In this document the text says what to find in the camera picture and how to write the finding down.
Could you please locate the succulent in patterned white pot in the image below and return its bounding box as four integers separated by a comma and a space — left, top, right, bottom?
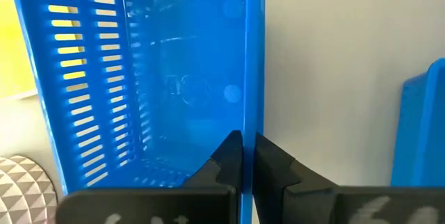
0, 155, 58, 224

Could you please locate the yellow slotted plastic basket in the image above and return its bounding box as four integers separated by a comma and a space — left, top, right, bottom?
0, 0, 38, 98

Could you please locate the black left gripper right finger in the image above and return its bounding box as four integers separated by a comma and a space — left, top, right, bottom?
252, 131, 445, 224

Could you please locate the blue slotted plastic basket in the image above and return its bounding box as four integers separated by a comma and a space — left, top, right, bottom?
391, 58, 445, 187
6, 0, 267, 224

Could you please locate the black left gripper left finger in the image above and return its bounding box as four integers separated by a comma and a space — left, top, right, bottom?
55, 129, 243, 224

